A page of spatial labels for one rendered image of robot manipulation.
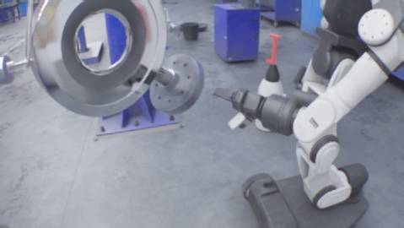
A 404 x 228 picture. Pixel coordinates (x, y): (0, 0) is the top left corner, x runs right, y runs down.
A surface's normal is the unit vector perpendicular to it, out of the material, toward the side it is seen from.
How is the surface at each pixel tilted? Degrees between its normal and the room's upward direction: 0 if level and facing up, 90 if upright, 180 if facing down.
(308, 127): 73
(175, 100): 49
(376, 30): 62
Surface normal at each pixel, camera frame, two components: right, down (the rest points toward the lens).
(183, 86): -0.56, -0.28
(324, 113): -0.67, 0.11
